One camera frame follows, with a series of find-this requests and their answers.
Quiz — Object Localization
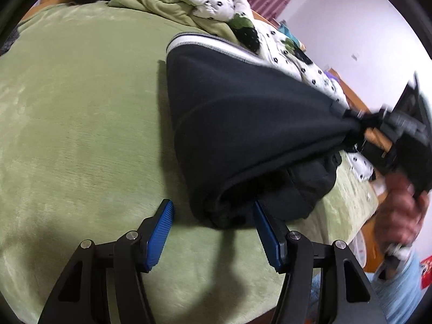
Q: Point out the red printed object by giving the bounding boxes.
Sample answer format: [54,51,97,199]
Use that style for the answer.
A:
[420,256,432,289]

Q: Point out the white star-print bin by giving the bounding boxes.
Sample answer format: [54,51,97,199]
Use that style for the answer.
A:
[349,231,369,271]

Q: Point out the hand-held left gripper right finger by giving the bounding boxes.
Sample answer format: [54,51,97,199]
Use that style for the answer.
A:
[253,200,389,324]

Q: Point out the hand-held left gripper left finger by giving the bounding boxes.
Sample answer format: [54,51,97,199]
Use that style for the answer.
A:
[37,199,175,324]

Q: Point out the teal patterned cushion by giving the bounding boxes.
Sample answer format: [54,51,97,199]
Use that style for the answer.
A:
[278,23,306,49]

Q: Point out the green fleece blanket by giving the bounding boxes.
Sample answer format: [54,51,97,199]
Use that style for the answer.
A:
[0,5,379,324]

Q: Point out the person's right hand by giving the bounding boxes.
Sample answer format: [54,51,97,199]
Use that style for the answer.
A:
[374,175,426,254]

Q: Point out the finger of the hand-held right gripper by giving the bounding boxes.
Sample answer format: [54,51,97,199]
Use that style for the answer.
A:
[347,130,394,163]
[332,103,385,127]

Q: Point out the black pants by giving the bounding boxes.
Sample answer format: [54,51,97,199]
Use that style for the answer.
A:
[165,32,365,230]

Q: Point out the person's right forearm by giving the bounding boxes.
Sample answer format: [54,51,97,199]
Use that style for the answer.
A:
[369,243,426,324]

